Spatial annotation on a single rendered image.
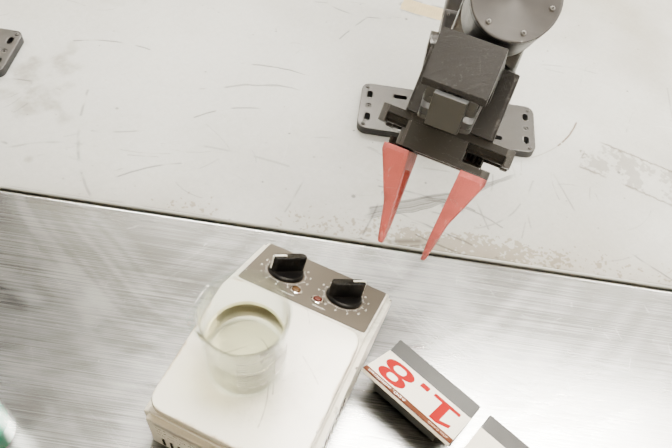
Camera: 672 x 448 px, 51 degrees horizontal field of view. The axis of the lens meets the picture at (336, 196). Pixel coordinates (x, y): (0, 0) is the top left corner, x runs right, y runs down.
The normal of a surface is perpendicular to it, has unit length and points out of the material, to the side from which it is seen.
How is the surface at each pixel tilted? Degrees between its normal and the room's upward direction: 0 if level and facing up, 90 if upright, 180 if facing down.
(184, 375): 0
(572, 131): 0
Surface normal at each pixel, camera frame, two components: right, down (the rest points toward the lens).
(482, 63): -0.19, 0.00
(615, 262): 0.08, -0.59
